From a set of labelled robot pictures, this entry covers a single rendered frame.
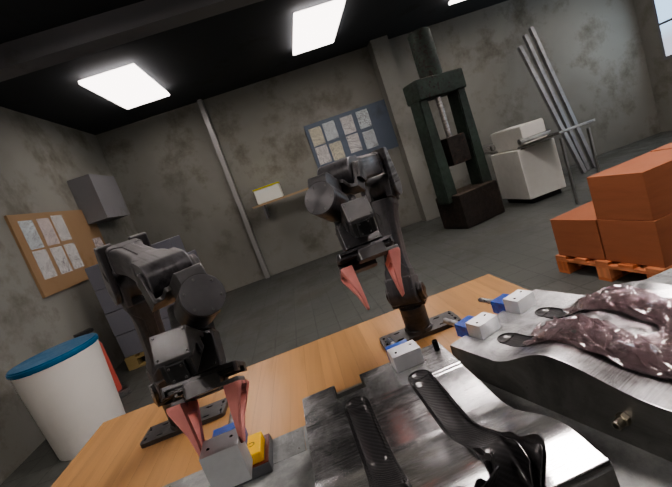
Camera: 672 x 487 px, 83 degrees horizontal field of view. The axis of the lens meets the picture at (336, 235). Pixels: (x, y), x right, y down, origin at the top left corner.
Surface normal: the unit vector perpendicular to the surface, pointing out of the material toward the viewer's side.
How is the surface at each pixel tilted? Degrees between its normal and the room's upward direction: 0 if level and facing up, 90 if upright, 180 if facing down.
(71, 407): 94
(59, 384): 94
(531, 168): 90
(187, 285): 67
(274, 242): 90
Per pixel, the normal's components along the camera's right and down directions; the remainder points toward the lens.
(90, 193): 0.12, 0.11
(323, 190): -0.46, -0.18
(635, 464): -0.32, -0.94
